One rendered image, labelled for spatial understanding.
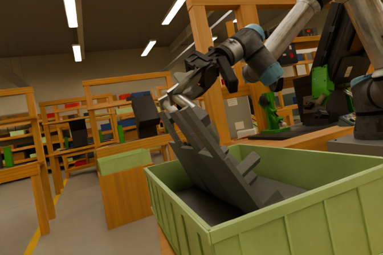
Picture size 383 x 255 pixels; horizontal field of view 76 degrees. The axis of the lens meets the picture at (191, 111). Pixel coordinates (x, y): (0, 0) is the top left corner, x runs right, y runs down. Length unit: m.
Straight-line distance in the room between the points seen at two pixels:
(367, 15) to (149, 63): 11.16
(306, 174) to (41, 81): 11.04
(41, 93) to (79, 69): 1.71
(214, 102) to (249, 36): 0.95
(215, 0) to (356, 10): 1.15
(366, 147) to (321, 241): 0.58
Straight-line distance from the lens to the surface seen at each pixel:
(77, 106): 8.03
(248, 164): 0.50
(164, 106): 0.82
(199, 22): 1.78
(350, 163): 0.68
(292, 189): 0.81
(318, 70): 1.83
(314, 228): 0.47
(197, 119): 0.44
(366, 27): 0.95
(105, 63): 11.51
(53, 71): 11.45
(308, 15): 1.02
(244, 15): 1.99
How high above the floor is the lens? 1.12
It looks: 1 degrees up
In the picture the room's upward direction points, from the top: 11 degrees counter-clockwise
